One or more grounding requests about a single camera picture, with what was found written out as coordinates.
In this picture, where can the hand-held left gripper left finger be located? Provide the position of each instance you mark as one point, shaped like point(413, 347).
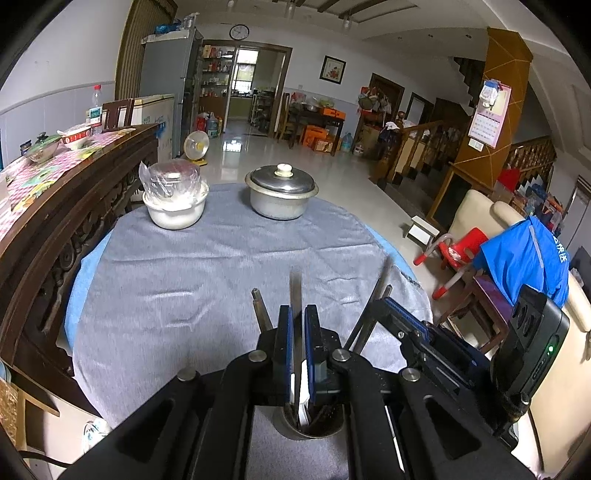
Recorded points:
point(289, 355)

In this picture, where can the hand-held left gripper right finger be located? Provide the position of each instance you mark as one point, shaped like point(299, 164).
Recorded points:
point(310, 364)

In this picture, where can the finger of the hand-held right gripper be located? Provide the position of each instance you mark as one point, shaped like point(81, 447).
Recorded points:
point(408, 316)
point(418, 350)

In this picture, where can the large white plastic spoon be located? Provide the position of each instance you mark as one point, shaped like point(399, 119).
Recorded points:
point(301, 383)

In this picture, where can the metal utensil holder cup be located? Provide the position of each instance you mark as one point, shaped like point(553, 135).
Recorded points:
point(286, 427)

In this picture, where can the purple topped wooden stool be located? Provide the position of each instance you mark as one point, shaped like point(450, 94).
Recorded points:
point(485, 295)

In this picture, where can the blue jacket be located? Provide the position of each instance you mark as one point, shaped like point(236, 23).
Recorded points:
point(521, 258)

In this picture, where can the red plastic chair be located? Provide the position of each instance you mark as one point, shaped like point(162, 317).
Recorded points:
point(461, 251)

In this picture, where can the small white stool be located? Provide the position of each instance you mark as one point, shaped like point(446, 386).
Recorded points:
point(421, 228)

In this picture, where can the beige armchair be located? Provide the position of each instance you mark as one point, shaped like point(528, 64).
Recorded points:
point(471, 207)

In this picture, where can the grey tablecloth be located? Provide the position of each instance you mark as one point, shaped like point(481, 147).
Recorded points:
point(184, 277)

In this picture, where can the aluminium cooking pot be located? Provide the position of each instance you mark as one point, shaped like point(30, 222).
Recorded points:
point(277, 205)

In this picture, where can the wooden stair railing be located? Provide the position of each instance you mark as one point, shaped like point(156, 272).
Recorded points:
point(415, 147)

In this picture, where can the aluminium pot lid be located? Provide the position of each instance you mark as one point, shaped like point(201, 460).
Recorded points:
point(272, 180)

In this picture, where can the white plastic bowl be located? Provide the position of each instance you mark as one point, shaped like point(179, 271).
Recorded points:
point(175, 217)

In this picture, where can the large clear water jug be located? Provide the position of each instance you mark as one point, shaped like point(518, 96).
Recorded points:
point(348, 143)

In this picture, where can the white shoe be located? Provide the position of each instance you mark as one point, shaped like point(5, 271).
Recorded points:
point(94, 431)

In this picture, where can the dark wooden side table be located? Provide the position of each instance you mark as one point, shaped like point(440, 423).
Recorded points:
point(318, 117)

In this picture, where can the small round fan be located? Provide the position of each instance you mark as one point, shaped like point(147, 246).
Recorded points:
point(196, 143)

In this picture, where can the blue water jug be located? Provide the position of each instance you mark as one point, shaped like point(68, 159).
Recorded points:
point(212, 127)

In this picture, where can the carved wooden sideboard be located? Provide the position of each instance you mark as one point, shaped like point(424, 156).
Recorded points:
point(55, 240)

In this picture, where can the white cardboard box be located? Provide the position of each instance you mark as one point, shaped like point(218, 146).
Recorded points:
point(154, 120)

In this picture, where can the wooden pantry shelf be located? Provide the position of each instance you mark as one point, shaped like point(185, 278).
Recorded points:
point(214, 69)

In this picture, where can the red patterned bowl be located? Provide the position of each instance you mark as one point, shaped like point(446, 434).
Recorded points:
point(77, 137)

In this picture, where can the grey refrigerator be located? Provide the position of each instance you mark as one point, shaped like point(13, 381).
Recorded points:
point(168, 69)

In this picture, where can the clear water bottle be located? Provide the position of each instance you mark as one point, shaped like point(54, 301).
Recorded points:
point(95, 110)

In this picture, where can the patterned sideboard cover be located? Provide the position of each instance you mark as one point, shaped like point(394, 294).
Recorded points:
point(27, 180)

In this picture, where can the glass-lidded bowl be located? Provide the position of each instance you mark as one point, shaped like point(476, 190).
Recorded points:
point(41, 147)

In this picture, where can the brown curtain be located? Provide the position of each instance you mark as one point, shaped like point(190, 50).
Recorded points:
point(138, 50)

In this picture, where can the pink wall calendar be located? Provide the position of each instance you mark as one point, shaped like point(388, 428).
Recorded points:
point(489, 120)

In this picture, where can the framed wall picture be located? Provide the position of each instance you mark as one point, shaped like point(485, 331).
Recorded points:
point(333, 69)

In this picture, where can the round wall clock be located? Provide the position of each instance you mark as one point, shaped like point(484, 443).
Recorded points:
point(239, 32)

